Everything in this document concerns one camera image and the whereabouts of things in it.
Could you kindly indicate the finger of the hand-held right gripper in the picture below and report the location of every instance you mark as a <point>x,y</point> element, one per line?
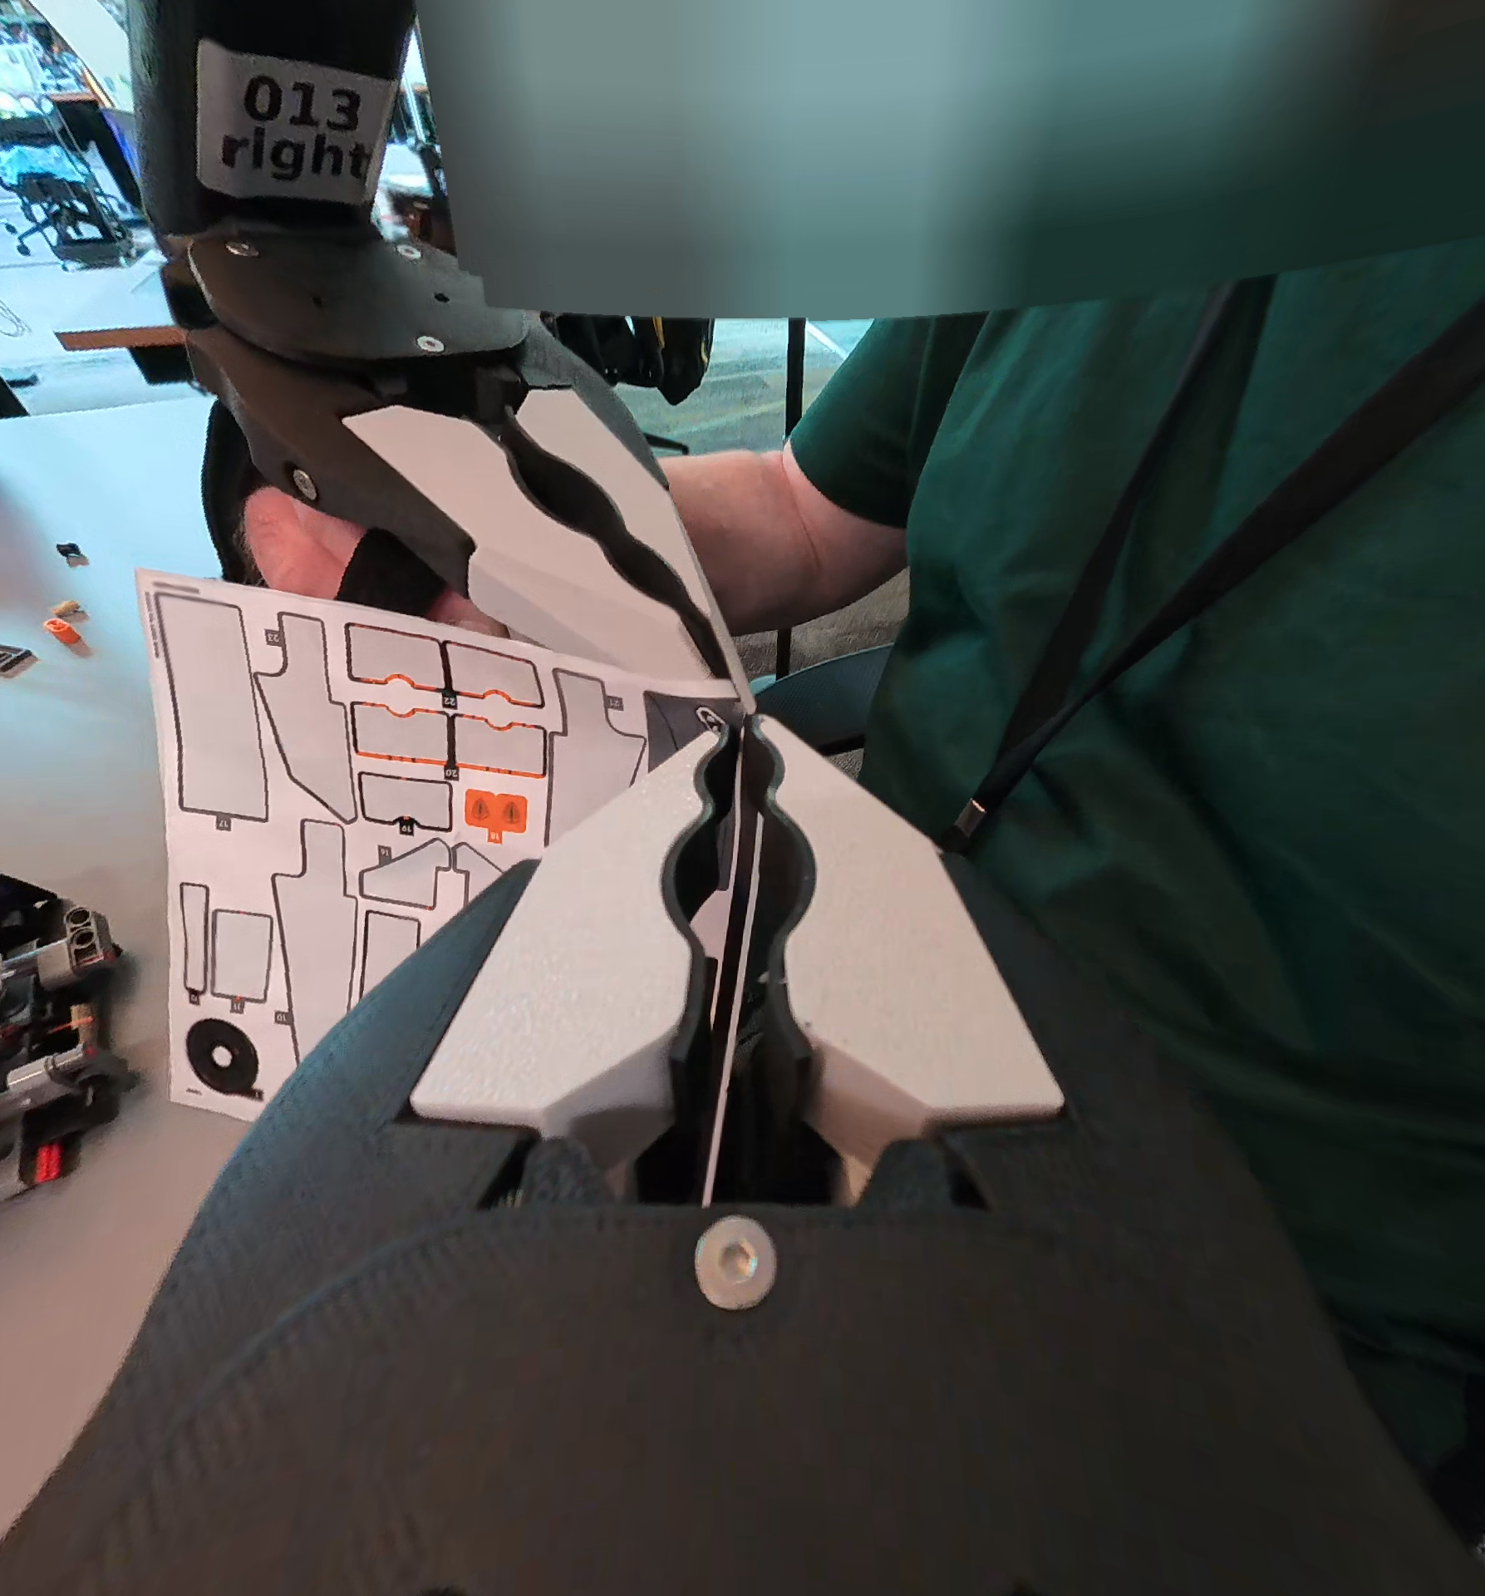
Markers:
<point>506,535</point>
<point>619,474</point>

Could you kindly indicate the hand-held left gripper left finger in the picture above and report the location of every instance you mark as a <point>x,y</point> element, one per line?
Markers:
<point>544,984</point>

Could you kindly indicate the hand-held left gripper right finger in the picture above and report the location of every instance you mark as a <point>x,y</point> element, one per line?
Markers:
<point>918,984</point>

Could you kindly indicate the white sticker sheet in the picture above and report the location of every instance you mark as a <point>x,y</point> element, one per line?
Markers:
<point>318,798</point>

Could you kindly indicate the person's right forearm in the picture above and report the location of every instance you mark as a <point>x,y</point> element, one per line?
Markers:
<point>768,535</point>

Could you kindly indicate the scattered small lego pieces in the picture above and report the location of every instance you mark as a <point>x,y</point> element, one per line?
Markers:
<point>69,550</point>

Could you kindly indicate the orange lego cylinder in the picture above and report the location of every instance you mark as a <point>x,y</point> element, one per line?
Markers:
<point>64,630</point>

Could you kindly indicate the grey black lego vehicle model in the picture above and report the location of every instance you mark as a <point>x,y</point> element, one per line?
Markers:
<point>57,966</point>

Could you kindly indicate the person's right hand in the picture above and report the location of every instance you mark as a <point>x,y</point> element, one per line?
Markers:
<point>300,542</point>

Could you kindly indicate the black yellow equipment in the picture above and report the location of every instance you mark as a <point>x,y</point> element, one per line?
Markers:
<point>637,355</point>

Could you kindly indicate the brown wooden desk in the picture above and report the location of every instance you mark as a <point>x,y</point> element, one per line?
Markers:
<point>119,337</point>

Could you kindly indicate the black pole stand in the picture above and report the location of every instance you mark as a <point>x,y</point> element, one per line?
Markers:
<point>793,399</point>

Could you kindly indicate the black office chair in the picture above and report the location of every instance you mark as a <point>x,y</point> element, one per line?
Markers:
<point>64,206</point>

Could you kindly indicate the dark mesh office chair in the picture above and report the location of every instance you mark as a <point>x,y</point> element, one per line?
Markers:
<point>823,698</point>

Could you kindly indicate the person's green shirt torso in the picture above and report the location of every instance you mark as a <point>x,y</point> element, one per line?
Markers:
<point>1253,809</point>

